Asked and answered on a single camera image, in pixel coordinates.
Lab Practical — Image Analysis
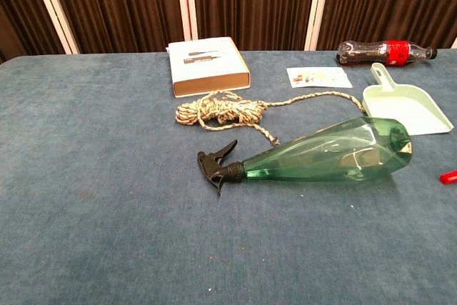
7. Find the green transparent spray bottle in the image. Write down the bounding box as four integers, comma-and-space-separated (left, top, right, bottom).
197, 116, 413, 197

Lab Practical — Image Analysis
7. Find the cola bottle with red label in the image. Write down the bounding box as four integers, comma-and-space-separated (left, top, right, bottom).
335, 39, 438, 67

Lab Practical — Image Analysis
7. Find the white cardboard product box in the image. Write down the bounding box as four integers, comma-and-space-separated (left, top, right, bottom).
167, 36, 252, 99

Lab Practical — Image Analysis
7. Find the white printed card packet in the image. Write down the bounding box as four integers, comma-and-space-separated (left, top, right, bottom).
286, 66, 353, 89

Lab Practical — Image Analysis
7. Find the blue velvet table cloth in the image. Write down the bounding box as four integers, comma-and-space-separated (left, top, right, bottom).
0, 49, 457, 305

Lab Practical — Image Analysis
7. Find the mint green plastic dustpan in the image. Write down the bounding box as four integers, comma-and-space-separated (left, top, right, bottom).
361, 62, 454, 137

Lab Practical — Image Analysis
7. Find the red plastic object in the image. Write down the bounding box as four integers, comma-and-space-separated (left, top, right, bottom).
438, 169, 457, 185

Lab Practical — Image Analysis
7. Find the beige braided rope bundle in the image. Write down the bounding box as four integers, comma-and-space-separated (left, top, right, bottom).
174, 89, 367, 147

